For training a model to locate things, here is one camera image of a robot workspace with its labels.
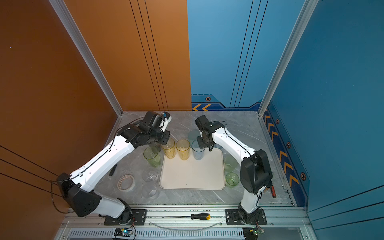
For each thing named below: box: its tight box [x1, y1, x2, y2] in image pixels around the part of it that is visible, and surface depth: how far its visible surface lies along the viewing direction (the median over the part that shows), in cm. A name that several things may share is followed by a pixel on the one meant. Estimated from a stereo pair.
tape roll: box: [117, 174, 136, 192], surface depth 85 cm
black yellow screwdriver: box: [162, 212, 212, 221], surface depth 74 cm
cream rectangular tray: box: [159, 148, 226, 190], surface depth 90 cm
